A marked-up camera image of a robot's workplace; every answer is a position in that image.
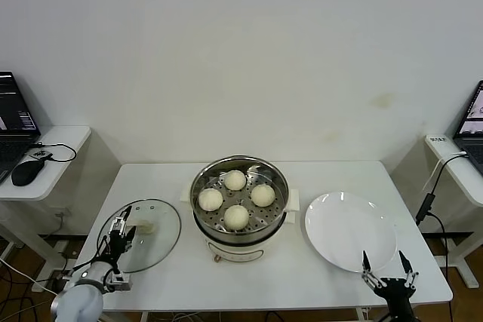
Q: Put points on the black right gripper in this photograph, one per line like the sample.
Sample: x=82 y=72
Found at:
x=394 y=292

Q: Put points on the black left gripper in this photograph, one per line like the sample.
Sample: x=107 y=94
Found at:
x=117 y=248

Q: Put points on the white steamed baozi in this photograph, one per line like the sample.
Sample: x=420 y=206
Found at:
x=235 y=180
x=210 y=199
x=236 y=217
x=263 y=195

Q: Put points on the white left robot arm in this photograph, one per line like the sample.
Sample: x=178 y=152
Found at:
x=77 y=301

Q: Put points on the steel perforated steamer basket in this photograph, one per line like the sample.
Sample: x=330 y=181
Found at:
x=277 y=209

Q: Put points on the white round plate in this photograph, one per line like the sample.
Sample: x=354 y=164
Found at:
x=347 y=231

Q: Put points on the white side desk with label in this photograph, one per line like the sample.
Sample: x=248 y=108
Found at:
x=458 y=180

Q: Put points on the black computer mouse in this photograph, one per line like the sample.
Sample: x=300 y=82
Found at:
x=25 y=173

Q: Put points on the white electric cooker pot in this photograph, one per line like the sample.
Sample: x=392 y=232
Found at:
x=245 y=250

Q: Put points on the black laptop with dark screen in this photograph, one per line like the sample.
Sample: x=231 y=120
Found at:
x=15 y=111

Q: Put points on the black laptop with pale screen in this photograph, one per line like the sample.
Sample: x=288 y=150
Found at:
x=473 y=111

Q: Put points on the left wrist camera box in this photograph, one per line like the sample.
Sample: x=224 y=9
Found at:
x=120 y=282

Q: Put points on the white wall outlet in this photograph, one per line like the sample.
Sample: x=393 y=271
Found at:
x=64 y=212

